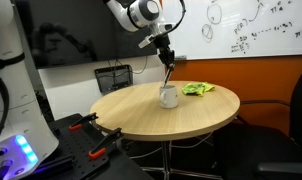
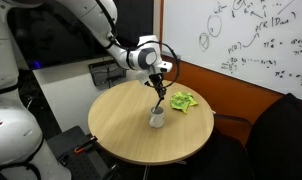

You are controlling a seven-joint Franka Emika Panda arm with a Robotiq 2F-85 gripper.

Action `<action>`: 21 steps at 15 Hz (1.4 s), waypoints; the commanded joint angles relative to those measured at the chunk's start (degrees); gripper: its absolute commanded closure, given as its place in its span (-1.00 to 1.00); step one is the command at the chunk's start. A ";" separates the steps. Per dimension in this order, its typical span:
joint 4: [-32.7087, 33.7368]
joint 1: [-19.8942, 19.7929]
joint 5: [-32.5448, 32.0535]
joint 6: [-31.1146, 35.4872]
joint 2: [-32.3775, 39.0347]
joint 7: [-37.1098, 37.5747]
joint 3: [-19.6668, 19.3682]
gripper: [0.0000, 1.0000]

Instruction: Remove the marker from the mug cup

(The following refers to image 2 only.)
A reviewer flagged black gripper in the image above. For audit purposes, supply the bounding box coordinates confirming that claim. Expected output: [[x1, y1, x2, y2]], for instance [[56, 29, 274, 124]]
[[148, 72, 167, 103]]

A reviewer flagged black marker pen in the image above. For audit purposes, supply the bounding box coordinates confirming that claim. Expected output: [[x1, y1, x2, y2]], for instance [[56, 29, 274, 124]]
[[152, 98, 164, 113]]

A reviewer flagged white ceramic mug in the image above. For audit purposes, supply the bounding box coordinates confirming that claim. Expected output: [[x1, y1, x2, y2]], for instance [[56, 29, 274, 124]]
[[148, 105, 167, 129]]

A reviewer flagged yellow-green crumpled cloth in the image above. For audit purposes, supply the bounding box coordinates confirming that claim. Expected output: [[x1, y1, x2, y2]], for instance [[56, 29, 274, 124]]
[[169, 91, 199, 115]]

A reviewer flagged grey whiteboard tray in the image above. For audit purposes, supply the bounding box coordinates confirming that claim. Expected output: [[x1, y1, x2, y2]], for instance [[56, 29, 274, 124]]
[[167, 51, 182, 61]]

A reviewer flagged round wooden table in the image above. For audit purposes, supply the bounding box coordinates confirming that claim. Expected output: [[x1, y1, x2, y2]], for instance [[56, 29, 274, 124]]
[[87, 78, 216, 180]]

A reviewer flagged orange black clamp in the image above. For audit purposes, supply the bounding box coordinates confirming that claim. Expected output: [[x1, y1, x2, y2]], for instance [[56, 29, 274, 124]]
[[73, 134, 100, 155]]

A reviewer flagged white cabinet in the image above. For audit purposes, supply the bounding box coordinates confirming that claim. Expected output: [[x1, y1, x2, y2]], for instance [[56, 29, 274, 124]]
[[32, 55, 143, 135]]

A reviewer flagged whiteboard with writing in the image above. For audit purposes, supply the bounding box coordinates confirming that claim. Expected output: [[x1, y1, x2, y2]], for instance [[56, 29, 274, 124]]
[[162, 0, 302, 104]]

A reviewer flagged black office chair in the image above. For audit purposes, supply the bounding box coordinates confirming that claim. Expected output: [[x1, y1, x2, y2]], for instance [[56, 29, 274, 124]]
[[213, 92, 302, 180]]

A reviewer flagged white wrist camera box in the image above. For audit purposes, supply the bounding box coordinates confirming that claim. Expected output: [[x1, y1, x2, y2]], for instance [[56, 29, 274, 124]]
[[135, 70, 152, 87]]

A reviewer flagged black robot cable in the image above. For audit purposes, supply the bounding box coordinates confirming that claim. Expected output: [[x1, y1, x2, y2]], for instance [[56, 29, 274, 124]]
[[94, 0, 181, 90]]

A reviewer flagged black wire mesh basket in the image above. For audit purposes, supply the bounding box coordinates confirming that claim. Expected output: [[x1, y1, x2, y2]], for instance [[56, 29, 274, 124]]
[[87, 58, 127, 88]]

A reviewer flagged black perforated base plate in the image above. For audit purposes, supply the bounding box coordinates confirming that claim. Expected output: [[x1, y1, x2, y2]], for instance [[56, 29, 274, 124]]
[[45, 125, 121, 180]]

